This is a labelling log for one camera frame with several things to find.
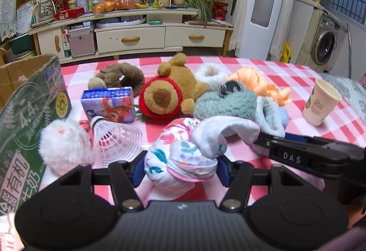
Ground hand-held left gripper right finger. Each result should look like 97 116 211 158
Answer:
217 155 304 211

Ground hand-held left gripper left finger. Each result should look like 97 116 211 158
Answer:
59 150 149 211

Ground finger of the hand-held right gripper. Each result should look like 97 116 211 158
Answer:
255 131 308 149

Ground floral white baby garment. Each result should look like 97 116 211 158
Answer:
144 116 261 202

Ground white fluffy sock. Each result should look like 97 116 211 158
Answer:
195 63 229 93

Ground light blue fluffy sock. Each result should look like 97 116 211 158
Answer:
254 96 289 138

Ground white shuttlecock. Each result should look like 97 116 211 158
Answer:
90 116 143 168

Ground paper cup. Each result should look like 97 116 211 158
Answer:
302 79 342 126

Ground grey-green fluffy sock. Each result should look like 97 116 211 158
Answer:
194 81 258 123

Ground orange plush cloth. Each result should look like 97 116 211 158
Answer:
227 67 292 107

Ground grey fluffy cloth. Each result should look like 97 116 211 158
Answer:
323 74 366 121

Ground blue tissue pack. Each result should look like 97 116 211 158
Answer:
81 87 136 123

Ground red checked tablecloth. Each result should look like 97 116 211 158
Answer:
0 55 366 251

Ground white fluffy pompom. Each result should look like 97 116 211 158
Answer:
38 119 94 176

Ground bear plush with red hood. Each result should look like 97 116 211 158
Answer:
139 53 210 123

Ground person's purple clothing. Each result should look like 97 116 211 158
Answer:
323 227 366 251

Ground brown plush toy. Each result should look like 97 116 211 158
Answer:
88 62 146 97

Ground white tower air conditioner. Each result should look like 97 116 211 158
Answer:
236 0 298 61

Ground washing machine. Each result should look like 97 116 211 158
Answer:
310 12 348 73

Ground cream covered cabinet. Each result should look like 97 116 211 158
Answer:
293 0 323 69

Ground white curtain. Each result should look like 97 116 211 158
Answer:
229 0 255 52

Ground green printed cardboard box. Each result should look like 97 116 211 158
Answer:
0 54 72 216

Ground red vase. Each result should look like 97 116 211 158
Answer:
213 2 229 22

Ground cream television stand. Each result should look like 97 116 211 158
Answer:
27 7 235 64

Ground pink metal case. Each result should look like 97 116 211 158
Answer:
68 29 96 58

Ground pile of oranges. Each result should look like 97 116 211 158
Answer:
92 0 136 14

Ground dark green bin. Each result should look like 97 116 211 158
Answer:
11 35 36 54

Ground red snack packet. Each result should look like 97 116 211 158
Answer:
54 8 85 21

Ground white basket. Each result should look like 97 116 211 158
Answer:
34 0 56 22

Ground white lace cover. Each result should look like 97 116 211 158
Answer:
0 0 18 41

